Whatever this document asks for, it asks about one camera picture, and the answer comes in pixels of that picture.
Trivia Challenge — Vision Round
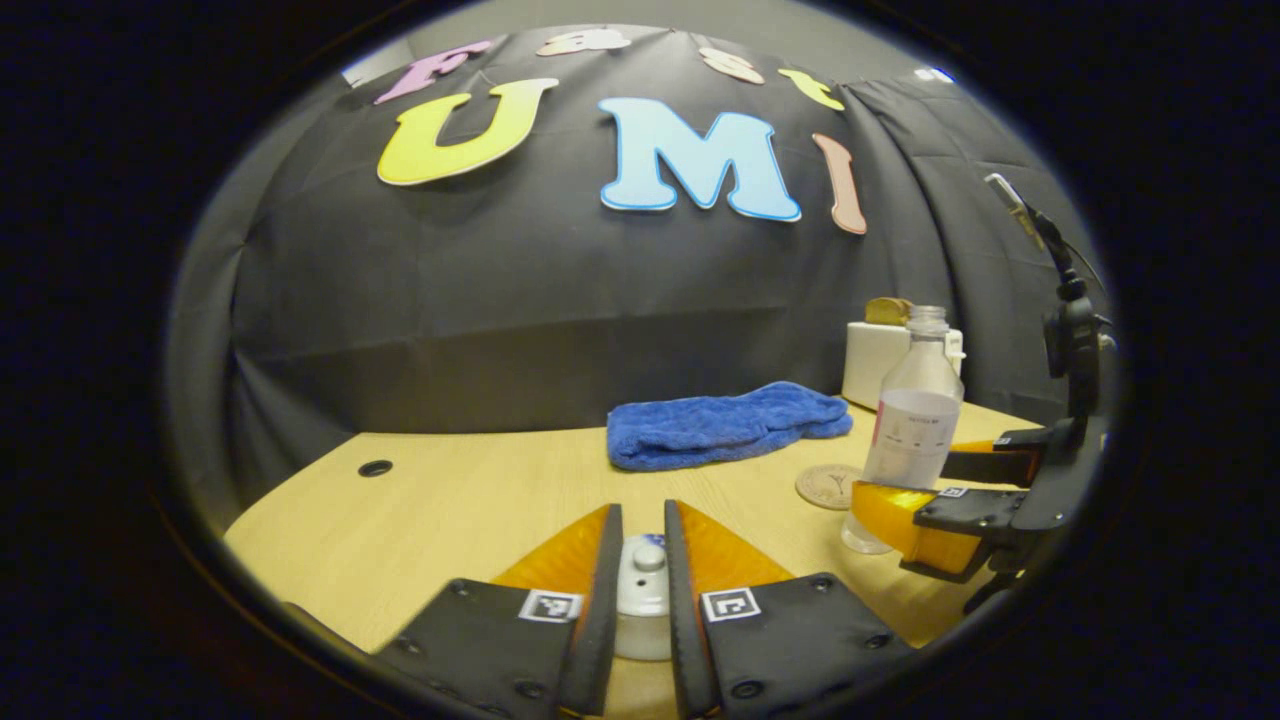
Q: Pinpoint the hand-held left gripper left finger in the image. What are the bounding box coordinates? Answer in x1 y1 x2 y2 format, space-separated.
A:
370 503 624 719

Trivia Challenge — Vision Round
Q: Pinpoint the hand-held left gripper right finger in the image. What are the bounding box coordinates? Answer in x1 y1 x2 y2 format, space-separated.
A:
664 499 916 719

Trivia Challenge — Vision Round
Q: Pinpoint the clear plastic water bottle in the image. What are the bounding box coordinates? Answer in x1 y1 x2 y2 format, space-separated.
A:
840 305 966 556

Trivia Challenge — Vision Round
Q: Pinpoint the round brown coaster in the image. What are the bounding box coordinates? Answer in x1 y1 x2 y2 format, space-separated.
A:
796 464 863 511

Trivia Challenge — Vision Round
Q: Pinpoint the white toaster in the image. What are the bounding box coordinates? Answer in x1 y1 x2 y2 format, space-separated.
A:
842 320 966 411

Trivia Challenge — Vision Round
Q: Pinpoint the blue towel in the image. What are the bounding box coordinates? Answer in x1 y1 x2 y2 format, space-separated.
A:
607 381 854 472

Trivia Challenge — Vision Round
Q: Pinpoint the black backdrop cloth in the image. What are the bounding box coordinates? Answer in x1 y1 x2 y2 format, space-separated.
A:
165 25 1111 511

